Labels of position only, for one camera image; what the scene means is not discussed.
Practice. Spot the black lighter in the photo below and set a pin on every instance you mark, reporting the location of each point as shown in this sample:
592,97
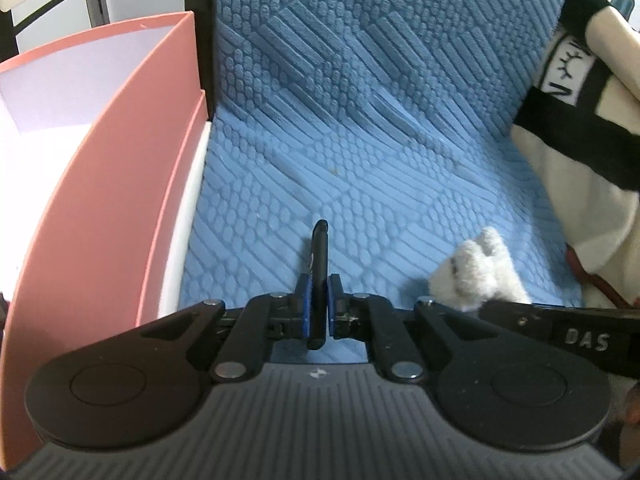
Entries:
319,260

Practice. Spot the pink box lid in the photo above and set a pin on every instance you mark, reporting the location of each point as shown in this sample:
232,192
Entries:
192,155

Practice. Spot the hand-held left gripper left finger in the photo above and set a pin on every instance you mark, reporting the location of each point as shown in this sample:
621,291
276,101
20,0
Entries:
303,306

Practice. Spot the white side table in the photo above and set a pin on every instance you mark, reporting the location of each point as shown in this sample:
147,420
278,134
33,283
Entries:
186,220

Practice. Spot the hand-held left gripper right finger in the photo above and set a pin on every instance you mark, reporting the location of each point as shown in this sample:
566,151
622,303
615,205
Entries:
333,306

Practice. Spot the person's right hand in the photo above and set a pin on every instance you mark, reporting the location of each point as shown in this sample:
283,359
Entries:
633,404

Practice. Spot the white plush toy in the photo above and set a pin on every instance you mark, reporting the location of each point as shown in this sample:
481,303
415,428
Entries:
480,270

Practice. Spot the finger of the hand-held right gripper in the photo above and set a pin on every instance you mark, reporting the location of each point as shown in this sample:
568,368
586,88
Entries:
520,320

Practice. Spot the pink cardboard box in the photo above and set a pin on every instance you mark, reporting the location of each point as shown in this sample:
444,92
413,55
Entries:
100,200

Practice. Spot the blue textured mat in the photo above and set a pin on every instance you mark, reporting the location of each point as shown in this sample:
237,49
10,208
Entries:
375,110

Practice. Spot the red black cream striped blanket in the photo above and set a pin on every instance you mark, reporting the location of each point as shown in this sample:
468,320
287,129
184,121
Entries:
600,160

